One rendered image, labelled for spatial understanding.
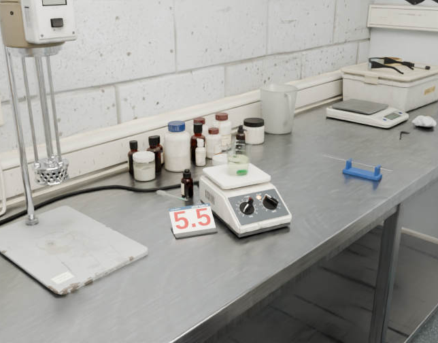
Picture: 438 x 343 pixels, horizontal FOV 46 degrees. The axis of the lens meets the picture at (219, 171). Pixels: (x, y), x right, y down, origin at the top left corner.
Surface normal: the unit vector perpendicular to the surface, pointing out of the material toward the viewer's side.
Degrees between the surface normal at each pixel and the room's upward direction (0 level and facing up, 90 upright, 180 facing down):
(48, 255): 0
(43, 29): 90
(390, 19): 90
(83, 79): 90
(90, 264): 0
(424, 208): 90
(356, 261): 0
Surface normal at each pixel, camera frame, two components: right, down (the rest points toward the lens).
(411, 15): -0.68, 0.26
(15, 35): -0.18, 0.36
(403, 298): 0.00, -0.93
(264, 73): 0.74, 0.24
